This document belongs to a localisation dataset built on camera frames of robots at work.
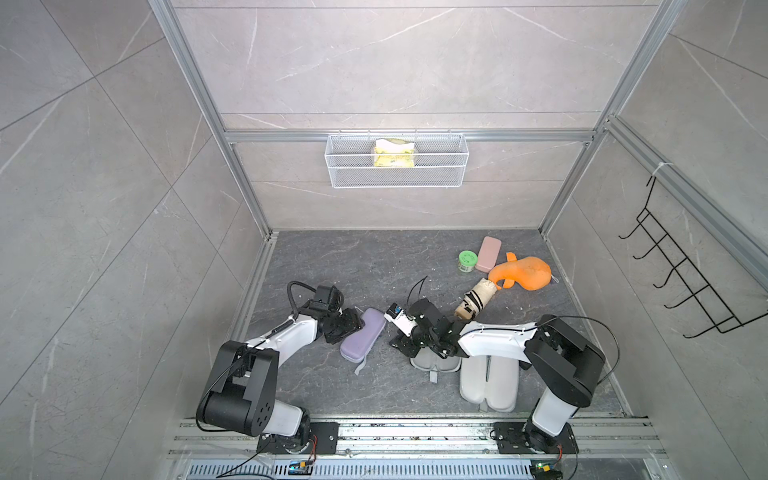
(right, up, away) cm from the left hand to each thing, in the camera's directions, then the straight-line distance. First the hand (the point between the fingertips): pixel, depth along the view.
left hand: (360, 322), depth 91 cm
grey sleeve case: (+39, -14, -7) cm, 42 cm away
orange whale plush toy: (+56, +15, +9) cm, 59 cm away
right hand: (+11, -4, -3) cm, 12 cm away
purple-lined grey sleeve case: (-1, -6, -6) cm, 9 cm away
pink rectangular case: (+46, +21, +17) cm, 53 cm away
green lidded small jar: (+37, +19, +14) cm, 44 cm away
